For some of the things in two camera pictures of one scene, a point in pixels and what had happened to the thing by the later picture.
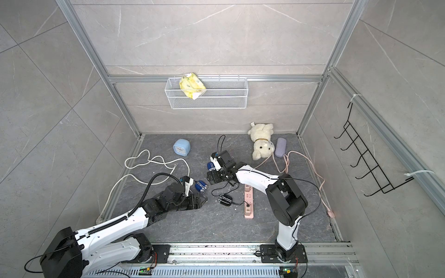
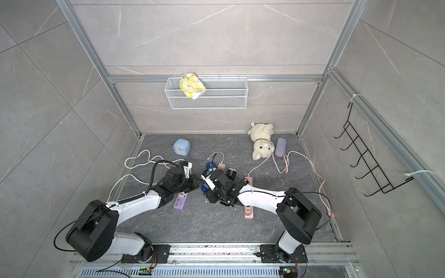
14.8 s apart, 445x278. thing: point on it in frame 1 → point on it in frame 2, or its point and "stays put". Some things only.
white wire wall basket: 221,93 stays put
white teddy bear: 261,134 stays put
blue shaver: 210,166 → 204,187
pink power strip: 248,205 stays put
